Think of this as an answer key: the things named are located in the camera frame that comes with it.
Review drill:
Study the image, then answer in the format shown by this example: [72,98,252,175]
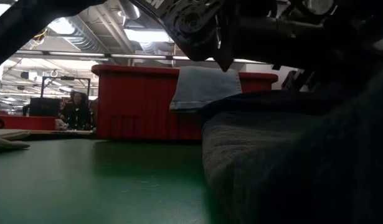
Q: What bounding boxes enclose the smooth silver ventilation duct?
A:
[118,0,143,20]

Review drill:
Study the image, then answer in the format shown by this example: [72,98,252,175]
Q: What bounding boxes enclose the red plastic laundry bin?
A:
[91,64,279,141]

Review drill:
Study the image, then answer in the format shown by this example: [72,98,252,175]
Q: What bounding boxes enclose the yellow cable reel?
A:
[31,29,49,42]

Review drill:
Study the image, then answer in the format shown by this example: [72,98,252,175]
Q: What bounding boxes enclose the dark blue denim jeans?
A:
[197,62,383,224]

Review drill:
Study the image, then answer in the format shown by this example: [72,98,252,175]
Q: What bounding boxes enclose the green table mat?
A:
[0,138,239,224]

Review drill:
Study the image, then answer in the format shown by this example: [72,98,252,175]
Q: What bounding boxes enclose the black monitor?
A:
[29,97,62,118]

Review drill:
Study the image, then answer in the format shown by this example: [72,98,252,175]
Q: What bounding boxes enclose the corrugated silver ventilation duct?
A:
[47,15,108,54]

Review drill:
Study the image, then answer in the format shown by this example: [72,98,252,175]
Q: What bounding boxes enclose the person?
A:
[58,91,94,131]

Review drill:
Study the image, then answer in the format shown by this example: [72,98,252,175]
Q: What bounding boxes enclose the light blue denim garment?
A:
[169,66,244,113]

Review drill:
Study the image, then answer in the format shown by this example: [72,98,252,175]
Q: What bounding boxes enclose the long ceiling light bar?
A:
[15,49,267,65]

